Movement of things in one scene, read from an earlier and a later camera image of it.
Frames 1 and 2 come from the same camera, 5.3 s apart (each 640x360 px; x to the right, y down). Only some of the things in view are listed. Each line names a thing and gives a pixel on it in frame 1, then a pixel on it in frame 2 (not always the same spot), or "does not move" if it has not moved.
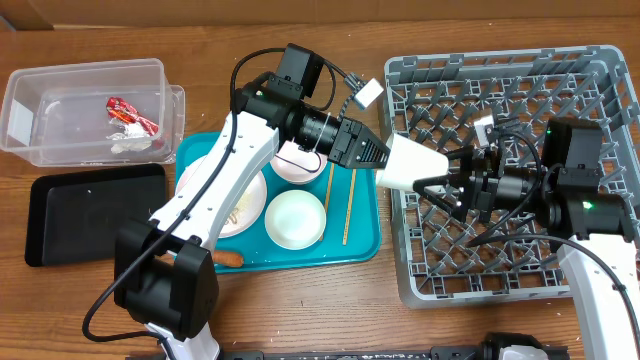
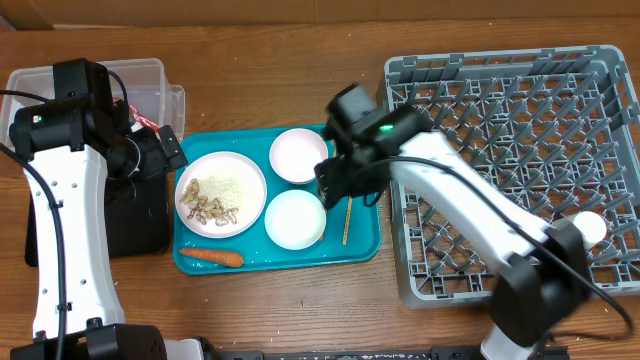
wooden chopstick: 348,211 does not move
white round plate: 247,214 does not move
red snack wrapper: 120,110 does not move
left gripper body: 344,139 to 153,161
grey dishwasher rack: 497,102 does not move
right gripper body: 488,191 to 350,179
